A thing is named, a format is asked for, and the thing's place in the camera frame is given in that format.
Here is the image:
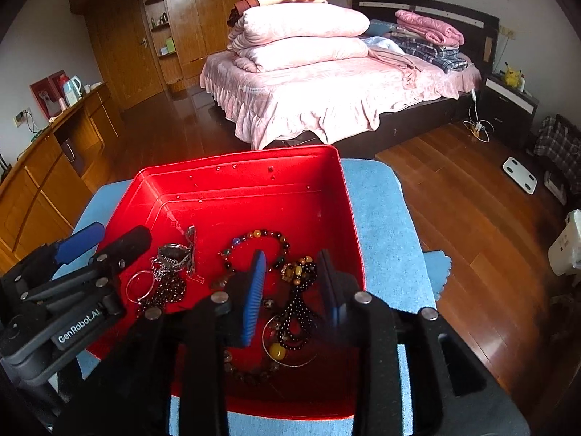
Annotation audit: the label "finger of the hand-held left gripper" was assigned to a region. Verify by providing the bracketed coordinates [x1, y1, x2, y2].
[2, 222, 106, 291]
[18, 226, 153, 310]

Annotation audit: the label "light blue kettle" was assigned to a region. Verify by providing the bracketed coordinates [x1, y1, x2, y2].
[62, 75, 82, 106]

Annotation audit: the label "blue pillow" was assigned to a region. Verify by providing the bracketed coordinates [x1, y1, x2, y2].
[365, 19, 400, 37]

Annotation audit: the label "pink folded duvet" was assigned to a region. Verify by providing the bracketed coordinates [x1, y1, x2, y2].
[233, 36, 369, 73]
[229, 7, 370, 51]

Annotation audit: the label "multicolour bead bracelet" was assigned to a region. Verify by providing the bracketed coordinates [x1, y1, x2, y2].
[219, 228, 292, 284]

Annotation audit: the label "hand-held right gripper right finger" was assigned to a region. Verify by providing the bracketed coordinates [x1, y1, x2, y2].
[317, 249, 532, 436]

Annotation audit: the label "silver metal watch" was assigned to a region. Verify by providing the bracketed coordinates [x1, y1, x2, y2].
[157, 226, 199, 282]

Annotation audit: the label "bed with pink bedspread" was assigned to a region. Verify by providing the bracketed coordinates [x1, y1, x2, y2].
[200, 48, 483, 150]

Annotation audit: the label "white bathroom scale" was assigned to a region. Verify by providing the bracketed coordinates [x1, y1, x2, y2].
[501, 157, 539, 196]

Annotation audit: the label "dark brown bead bracelet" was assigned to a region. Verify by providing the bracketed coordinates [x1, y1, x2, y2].
[136, 277, 188, 307]

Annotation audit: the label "white appliance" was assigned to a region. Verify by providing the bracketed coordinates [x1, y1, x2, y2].
[548, 209, 581, 277]

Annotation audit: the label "wooden sideboard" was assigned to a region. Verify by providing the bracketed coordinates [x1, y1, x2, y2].
[0, 82, 125, 259]

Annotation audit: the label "wooden door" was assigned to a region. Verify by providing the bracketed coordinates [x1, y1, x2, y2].
[86, 0, 166, 110]

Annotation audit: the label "plaid bag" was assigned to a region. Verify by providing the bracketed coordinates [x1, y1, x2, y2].
[533, 113, 581, 182]

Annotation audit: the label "small silver ring bangle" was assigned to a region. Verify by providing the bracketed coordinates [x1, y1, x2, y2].
[125, 270, 156, 306]

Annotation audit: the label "red tin box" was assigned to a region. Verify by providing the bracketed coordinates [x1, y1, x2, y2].
[86, 144, 366, 421]

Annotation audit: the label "red picture frame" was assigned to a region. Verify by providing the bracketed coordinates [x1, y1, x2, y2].
[29, 70, 69, 119]

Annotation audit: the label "dark wooden headboard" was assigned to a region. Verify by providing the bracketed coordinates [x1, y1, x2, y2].
[352, 0, 500, 76]

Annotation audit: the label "thin silver bangle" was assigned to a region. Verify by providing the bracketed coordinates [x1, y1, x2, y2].
[261, 317, 319, 368]

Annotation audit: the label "silver chain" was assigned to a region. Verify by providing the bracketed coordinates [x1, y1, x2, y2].
[150, 257, 180, 282]

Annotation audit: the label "white power strip cable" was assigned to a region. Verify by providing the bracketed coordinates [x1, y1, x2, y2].
[463, 91, 493, 141]

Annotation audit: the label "brown bracelet with yellow bead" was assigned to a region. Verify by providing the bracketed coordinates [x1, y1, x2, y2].
[211, 272, 289, 384]

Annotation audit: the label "wooden wardrobe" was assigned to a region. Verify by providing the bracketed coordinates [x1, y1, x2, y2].
[68, 0, 316, 110]

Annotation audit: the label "small folded pink blanket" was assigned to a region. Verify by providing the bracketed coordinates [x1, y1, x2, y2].
[394, 9, 464, 48]

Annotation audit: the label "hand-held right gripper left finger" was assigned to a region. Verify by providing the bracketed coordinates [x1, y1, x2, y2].
[54, 249, 268, 436]

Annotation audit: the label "pink draped garment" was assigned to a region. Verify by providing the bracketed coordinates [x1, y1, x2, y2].
[367, 48, 423, 87]

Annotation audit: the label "folded plaid clothes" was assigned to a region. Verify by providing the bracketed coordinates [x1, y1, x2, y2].
[393, 32, 470, 72]

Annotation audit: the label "amber and black bead necklace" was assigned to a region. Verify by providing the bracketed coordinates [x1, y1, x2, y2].
[268, 257, 319, 351]

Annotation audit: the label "yellow plush toy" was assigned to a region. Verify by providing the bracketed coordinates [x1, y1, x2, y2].
[503, 61, 523, 87]

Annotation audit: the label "dark nightstand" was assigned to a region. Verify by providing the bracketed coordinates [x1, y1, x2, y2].
[479, 73, 540, 146]

